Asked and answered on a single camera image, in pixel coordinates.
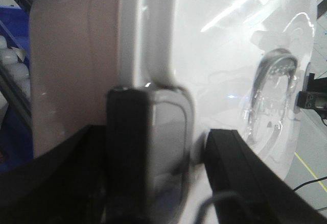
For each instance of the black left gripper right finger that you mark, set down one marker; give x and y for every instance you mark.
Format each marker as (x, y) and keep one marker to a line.
(246, 189)

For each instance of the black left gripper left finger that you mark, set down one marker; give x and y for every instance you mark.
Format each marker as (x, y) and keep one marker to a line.
(65, 185)

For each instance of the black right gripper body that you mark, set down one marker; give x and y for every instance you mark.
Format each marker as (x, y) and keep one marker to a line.
(313, 97)

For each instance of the pink bin with white lid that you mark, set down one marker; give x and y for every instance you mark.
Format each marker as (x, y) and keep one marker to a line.
(239, 63)

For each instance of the blue bin lower left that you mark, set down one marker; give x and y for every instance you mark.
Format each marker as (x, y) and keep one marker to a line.
(16, 135)

